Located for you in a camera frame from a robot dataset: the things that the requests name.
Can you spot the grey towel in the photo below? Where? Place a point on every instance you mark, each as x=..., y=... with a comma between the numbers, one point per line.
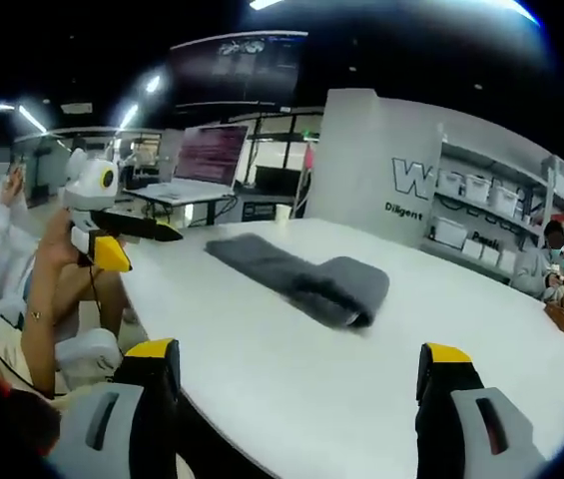
x=331, y=284

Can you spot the black flat monitor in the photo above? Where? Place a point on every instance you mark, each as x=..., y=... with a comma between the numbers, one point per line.
x=276, y=175

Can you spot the person's left hand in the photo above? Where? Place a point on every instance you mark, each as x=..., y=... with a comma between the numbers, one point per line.
x=57, y=247

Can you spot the ceiling strip light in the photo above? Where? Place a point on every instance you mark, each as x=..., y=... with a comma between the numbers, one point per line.
x=129, y=116
x=32, y=119

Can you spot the large purple display screen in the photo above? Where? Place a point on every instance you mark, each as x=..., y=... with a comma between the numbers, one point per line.
x=209, y=154

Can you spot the white paper cup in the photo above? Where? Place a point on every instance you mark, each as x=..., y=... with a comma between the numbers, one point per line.
x=283, y=213

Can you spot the dark hanging ceiling screen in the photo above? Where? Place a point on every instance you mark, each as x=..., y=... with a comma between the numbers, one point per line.
x=236, y=70

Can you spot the small black bottle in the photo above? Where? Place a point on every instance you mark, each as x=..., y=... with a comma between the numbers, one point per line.
x=430, y=233

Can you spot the rows of white storage boxes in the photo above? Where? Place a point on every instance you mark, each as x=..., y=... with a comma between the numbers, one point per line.
x=476, y=187

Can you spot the grey metal shelf rack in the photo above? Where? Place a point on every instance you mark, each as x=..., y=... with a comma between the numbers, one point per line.
x=553, y=179

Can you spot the black frame standing desk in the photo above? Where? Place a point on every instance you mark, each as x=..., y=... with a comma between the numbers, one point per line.
x=176, y=192

